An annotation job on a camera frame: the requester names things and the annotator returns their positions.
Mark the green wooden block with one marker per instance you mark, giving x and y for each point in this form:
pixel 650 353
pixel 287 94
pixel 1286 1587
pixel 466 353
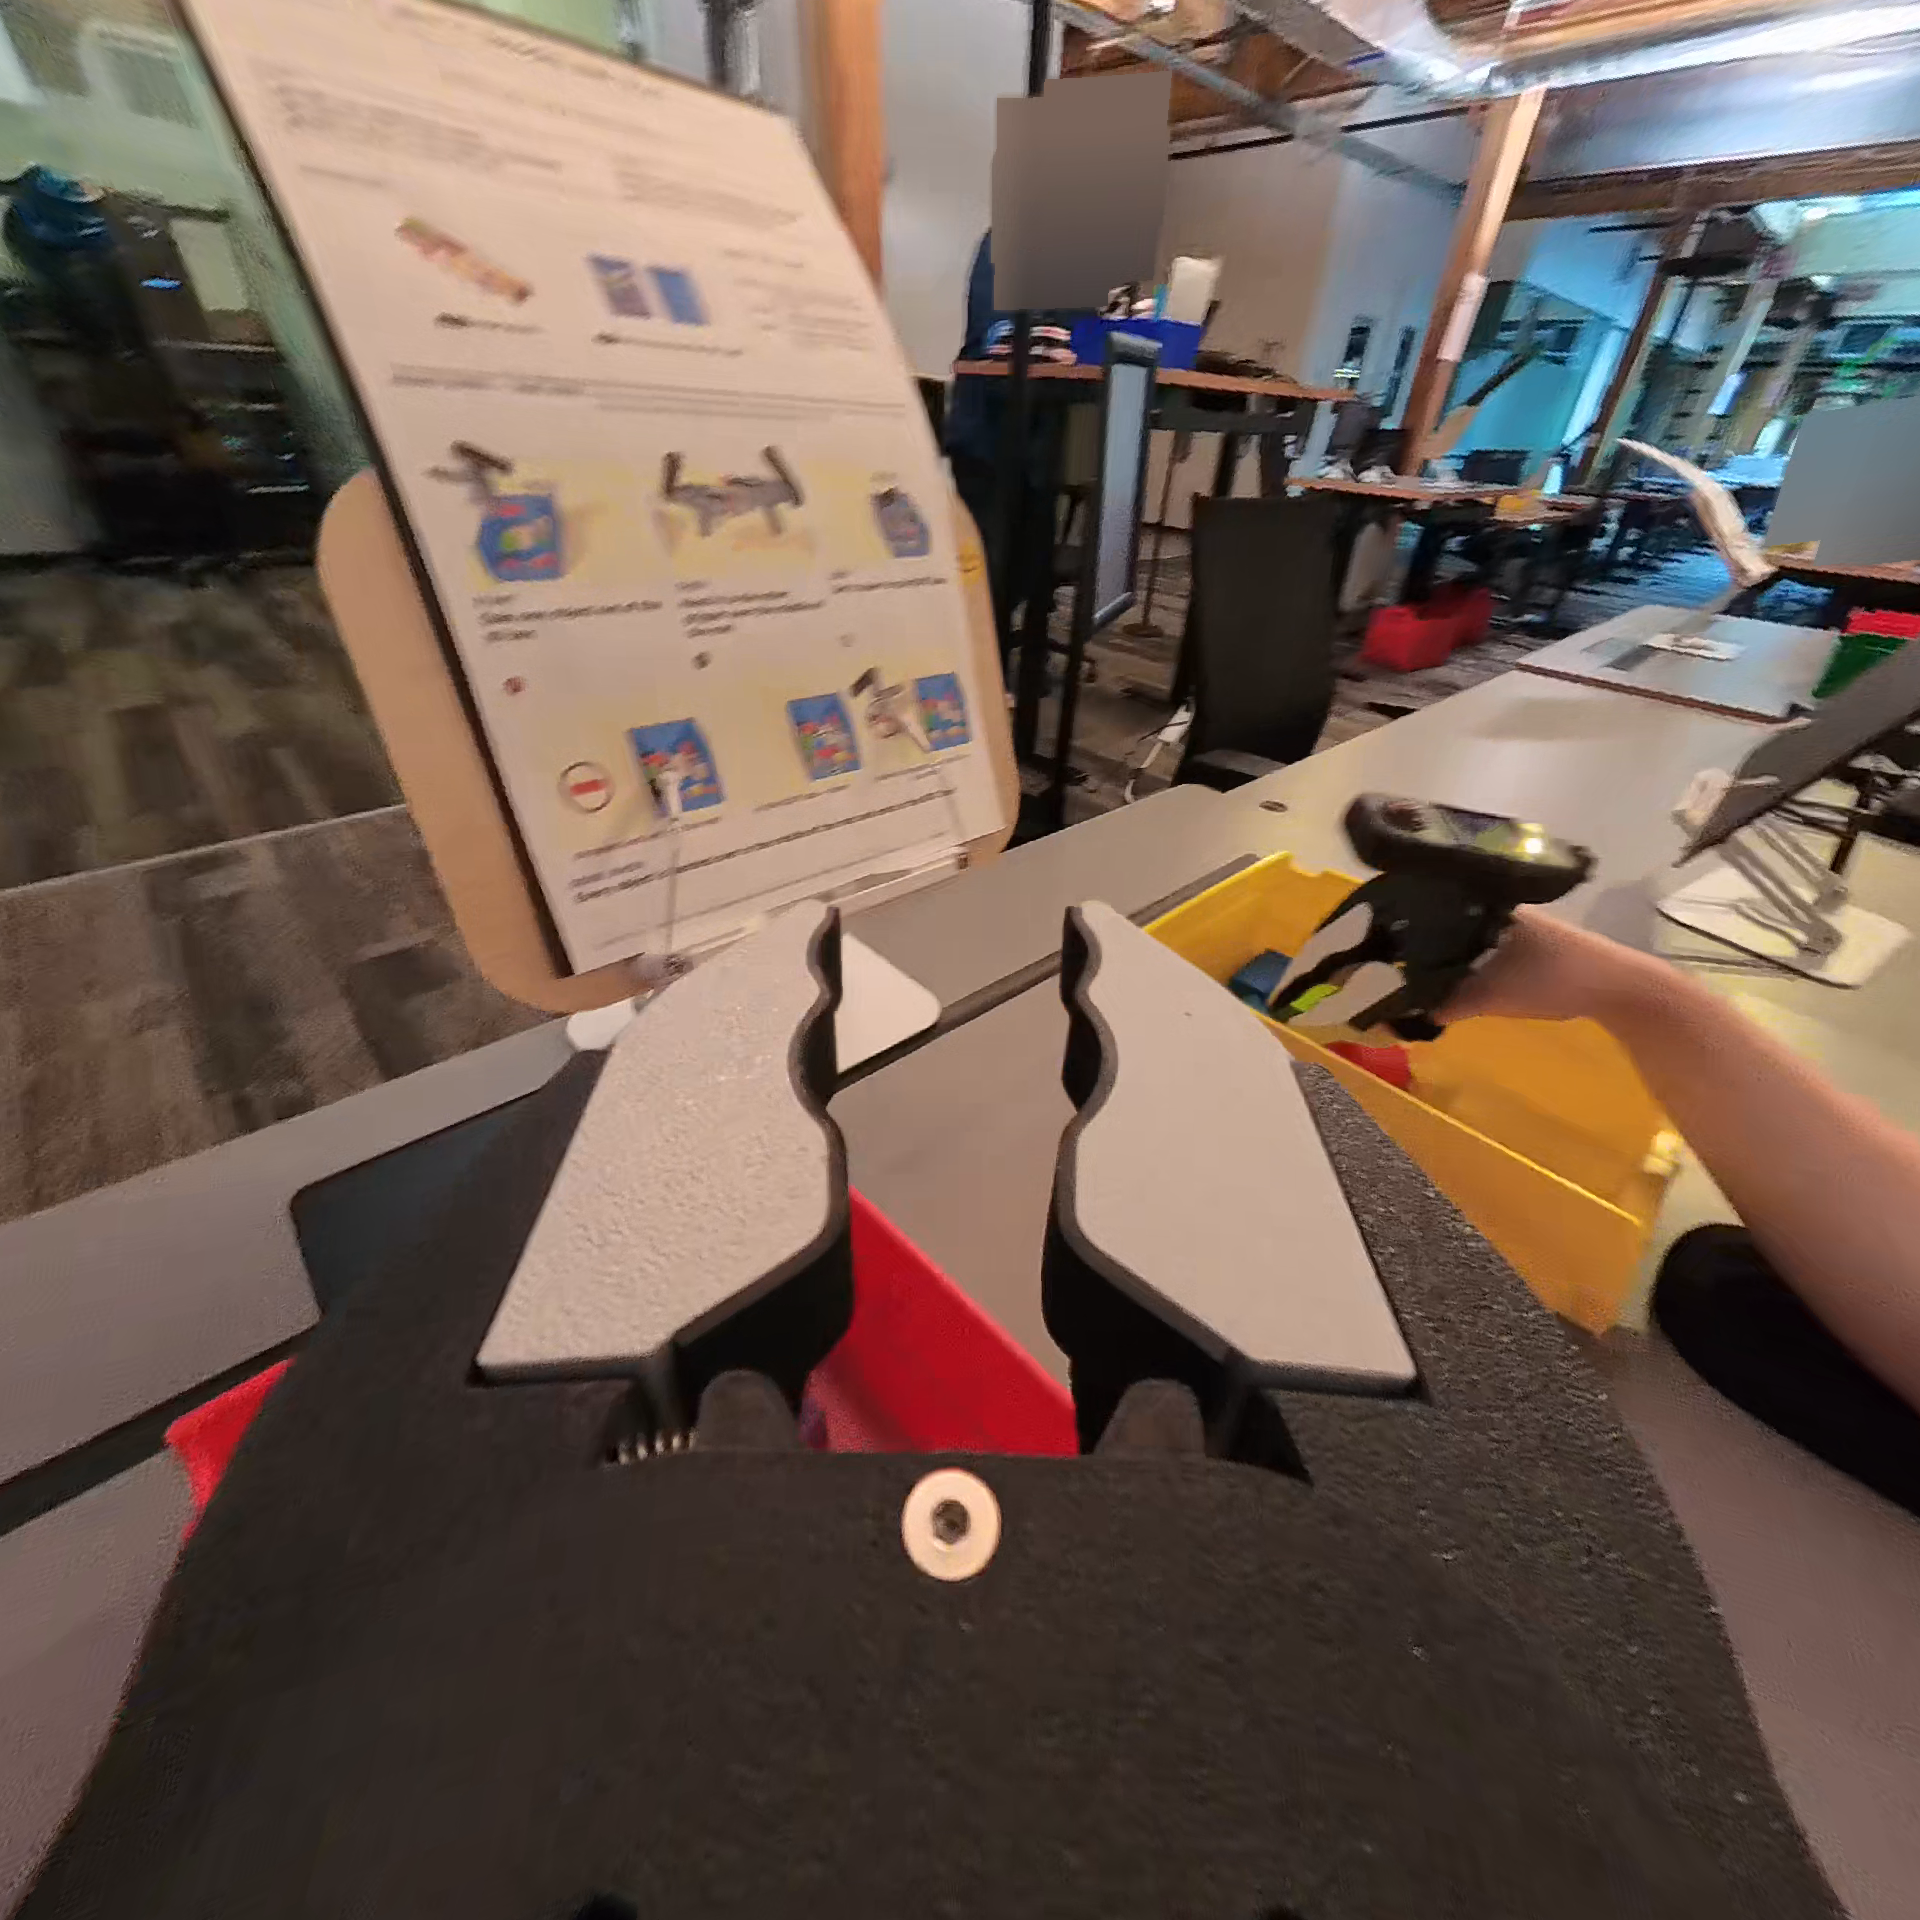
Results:
pixel 1313 1008

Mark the blue box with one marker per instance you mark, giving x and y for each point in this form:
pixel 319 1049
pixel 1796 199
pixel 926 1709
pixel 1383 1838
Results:
pixel 1126 340

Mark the wooden framed instruction sign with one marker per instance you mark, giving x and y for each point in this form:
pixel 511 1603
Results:
pixel 600 375

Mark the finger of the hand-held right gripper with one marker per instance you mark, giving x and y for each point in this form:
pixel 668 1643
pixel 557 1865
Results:
pixel 1359 997
pixel 1329 945

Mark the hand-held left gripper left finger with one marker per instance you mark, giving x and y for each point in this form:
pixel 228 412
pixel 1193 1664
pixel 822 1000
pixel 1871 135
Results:
pixel 674 1184

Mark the wooden pillar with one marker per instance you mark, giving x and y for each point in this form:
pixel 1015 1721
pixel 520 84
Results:
pixel 1477 255

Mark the wooden desk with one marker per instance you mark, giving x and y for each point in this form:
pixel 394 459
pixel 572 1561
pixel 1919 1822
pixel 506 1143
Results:
pixel 1200 388

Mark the red plastic bin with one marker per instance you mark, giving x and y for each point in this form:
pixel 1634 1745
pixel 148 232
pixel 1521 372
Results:
pixel 932 1350

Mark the yellow plastic bin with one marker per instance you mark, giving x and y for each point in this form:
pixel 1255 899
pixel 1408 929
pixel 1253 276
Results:
pixel 1500 1141

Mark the rolling display screen stand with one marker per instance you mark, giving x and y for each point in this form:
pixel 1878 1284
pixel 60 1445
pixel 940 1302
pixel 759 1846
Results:
pixel 1124 481

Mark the dark blue wooden block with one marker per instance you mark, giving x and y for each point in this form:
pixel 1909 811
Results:
pixel 1262 980

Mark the person's right forearm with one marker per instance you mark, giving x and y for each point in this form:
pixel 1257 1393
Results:
pixel 1724 1110

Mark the red wooden cube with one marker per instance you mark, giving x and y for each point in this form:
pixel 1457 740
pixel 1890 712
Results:
pixel 1373 1067

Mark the black office chair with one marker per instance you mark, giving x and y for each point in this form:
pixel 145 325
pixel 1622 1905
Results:
pixel 1261 630

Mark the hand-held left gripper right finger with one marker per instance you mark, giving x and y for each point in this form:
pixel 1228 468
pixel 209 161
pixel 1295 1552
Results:
pixel 1231 1201

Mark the green plastic bin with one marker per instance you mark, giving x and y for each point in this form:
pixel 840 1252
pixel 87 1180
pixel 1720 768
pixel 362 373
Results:
pixel 1869 661

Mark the red storage tote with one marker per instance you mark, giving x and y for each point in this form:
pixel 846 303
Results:
pixel 1418 630

